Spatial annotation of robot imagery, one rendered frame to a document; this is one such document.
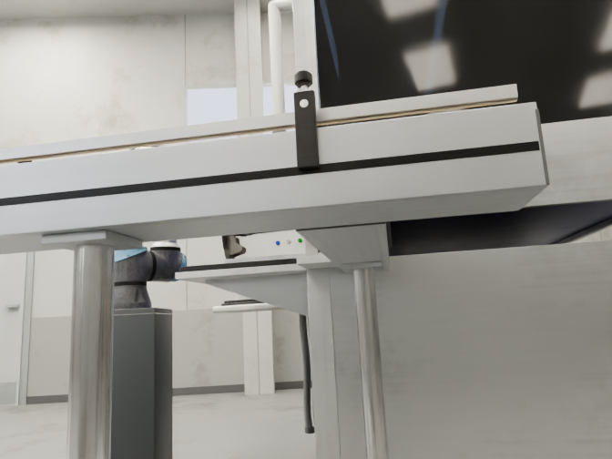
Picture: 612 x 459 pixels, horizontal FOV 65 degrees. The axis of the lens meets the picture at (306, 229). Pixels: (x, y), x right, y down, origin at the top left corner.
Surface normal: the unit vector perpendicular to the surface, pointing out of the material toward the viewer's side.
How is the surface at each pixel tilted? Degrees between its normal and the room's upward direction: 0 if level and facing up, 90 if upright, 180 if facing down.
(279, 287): 90
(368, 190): 90
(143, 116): 90
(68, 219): 90
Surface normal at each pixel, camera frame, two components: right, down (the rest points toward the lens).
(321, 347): -0.18, -0.17
